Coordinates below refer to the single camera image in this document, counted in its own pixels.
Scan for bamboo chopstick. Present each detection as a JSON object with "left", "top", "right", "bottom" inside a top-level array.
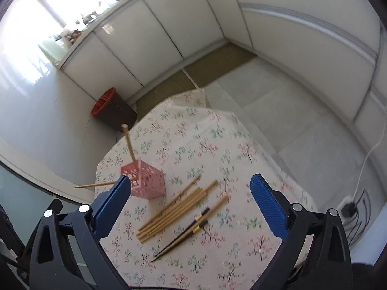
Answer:
[
  {"left": 121, "top": 124, "right": 136, "bottom": 162},
  {"left": 138, "top": 191, "right": 207, "bottom": 243},
  {"left": 74, "top": 181, "right": 115, "bottom": 189},
  {"left": 138, "top": 174, "right": 201, "bottom": 232},
  {"left": 171, "top": 195, "right": 230, "bottom": 247},
  {"left": 136, "top": 180, "right": 218, "bottom": 242},
  {"left": 137, "top": 188, "right": 207, "bottom": 239}
]

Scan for black chopstick gold band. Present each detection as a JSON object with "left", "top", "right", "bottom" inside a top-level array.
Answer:
[
  {"left": 152, "top": 208, "right": 210, "bottom": 262},
  {"left": 151, "top": 220, "right": 208, "bottom": 262}
]

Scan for white kitchen cabinets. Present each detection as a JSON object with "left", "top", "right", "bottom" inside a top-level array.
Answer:
[{"left": 58, "top": 0, "right": 386, "bottom": 121}]

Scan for floral tablecloth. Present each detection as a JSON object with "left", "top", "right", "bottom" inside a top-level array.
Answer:
[{"left": 95, "top": 90, "right": 316, "bottom": 289}]

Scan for pink perforated utensil basket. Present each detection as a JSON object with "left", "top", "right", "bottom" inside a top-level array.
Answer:
[{"left": 121, "top": 159, "right": 166, "bottom": 200}]

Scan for brown bin with red liner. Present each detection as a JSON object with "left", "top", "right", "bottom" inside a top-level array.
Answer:
[{"left": 91, "top": 88, "right": 138, "bottom": 132}]

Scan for power strip with black cables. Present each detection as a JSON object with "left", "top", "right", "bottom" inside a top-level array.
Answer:
[{"left": 340, "top": 189, "right": 372, "bottom": 247}]

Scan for white power cable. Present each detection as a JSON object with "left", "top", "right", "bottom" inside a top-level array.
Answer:
[{"left": 351, "top": 120, "right": 387, "bottom": 202}]

